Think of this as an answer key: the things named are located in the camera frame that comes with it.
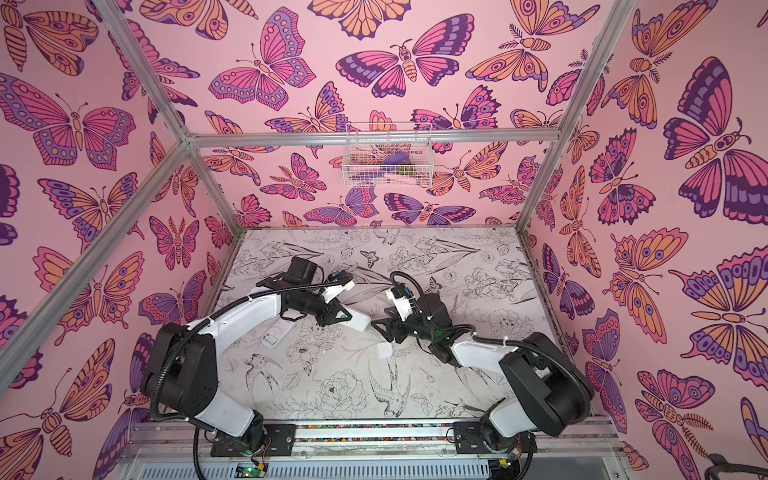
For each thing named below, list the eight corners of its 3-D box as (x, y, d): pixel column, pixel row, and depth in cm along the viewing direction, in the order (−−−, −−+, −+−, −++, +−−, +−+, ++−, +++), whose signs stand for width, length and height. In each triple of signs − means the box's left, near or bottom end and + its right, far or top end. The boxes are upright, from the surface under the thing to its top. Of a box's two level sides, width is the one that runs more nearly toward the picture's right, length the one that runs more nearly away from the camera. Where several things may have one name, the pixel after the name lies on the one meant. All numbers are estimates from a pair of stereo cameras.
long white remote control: (262, 342, 93) (259, 339, 91) (284, 319, 98) (282, 316, 96) (271, 349, 91) (269, 347, 90) (293, 325, 96) (292, 322, 95)
